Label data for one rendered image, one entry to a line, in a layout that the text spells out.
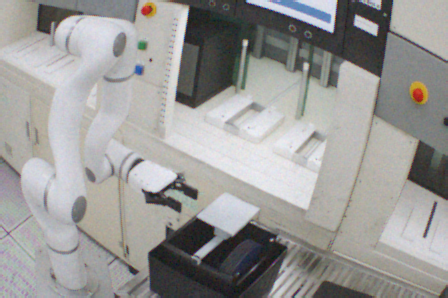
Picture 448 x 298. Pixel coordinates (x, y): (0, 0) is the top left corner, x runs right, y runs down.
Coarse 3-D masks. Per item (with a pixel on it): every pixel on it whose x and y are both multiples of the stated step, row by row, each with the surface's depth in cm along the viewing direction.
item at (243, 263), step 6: (258, 246) 136; (252, 252) 134; (258, 252) 139; (246, 258) 132; (252, 258) 137; (258, 258) 142; (240, 264) 130; (246, 264) 135; (252, 264) 140; (234, 270) 128; (240, 270) 133; (246, 270) 138; (240, 276) 136
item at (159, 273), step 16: (160, 256) 140; (272, 256) 146; (160, 272) 133; (176, 272) 129; (272, 272) 139; (160, 288) 138; (176, 288) 133; (192, 288) 128; (208, 288) 125; (256, 288) 133
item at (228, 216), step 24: (216, 216) 126; (240, 216) 127; (168, 240) 131; (192, 240) 144; (216, 240) 130; (240, 240) 144; (264, 240) 140; (168, 264) 134; (192, 264) 128; (216, 264) 150; (264, 264) 141; (216, 288) 128; (240, 288) 133
